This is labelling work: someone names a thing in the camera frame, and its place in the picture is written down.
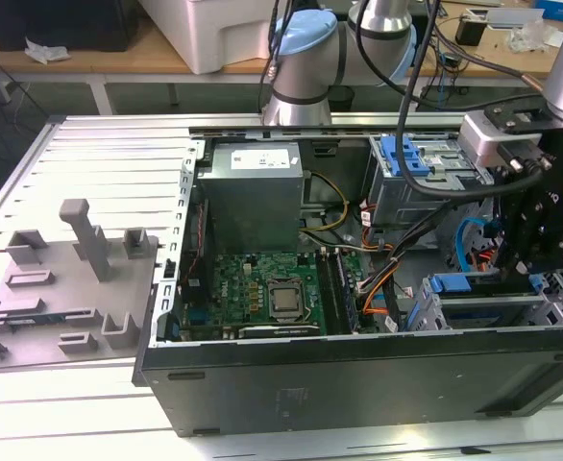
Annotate orange power wire black plug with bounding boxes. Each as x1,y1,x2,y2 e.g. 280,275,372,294
473,239,499,273

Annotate blue data wire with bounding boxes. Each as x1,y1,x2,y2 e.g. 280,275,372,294
455,215,503,275

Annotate metal disk bay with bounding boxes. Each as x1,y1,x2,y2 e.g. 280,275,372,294
404,271,563,333

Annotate blue drive cage latch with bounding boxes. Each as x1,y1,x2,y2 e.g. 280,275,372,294
379,136,429,178

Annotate clear plastic bag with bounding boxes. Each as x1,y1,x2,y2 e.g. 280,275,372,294
507,21,563,53

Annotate flat white box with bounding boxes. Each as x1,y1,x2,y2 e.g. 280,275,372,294
485,7,545,28

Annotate small black box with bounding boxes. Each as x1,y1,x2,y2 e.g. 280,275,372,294
455,13,487,47

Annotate blue cardboard box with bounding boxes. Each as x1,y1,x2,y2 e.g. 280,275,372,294
534,0,563,21

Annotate black RAM stick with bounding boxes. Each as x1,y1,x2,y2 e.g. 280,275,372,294
315,248,349,336

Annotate black PC case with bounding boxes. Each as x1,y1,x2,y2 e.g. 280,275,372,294
132,122,563,439

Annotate silver CPU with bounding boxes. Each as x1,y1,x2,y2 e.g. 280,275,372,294
271,286,305,312

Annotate CPU socket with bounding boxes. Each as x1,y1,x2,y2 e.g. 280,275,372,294
264,279,310,323

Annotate black graphics card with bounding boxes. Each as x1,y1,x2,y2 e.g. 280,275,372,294
236,324,322,340

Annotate grey power supply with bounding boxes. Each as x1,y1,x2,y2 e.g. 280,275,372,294
195,142,307,255

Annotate green motherboard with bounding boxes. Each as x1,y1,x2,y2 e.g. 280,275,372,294
179,249,377,338

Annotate white plastic box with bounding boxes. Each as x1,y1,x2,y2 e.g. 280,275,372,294
139,0,282,76

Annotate wooden desk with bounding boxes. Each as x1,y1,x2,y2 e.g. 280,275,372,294
0,0,563,105

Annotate grey parts rack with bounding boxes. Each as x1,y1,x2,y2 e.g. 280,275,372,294
0,199,162,376

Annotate large black box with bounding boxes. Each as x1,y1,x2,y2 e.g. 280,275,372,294
0,0,132,52

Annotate crumpled white paper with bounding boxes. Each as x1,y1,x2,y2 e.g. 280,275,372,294
24,37,71,64

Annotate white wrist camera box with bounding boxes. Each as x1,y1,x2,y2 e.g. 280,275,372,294
457,112,545,167

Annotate thick black cable bundle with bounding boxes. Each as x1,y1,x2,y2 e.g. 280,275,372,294
386,199,461,270

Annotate black cable with copper sleeve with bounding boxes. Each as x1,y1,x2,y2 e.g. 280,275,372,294
434,23,547,95

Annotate black camera cable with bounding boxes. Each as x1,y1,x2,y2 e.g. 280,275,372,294
396,0,554,198

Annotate orange yellow wire bundle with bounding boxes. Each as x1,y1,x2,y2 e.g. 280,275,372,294
355,256,401,318

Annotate yellow black supply wires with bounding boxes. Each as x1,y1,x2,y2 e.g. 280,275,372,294
299,171,351,236

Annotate black cable with metal plug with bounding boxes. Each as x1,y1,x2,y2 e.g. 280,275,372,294
259,0,295,112

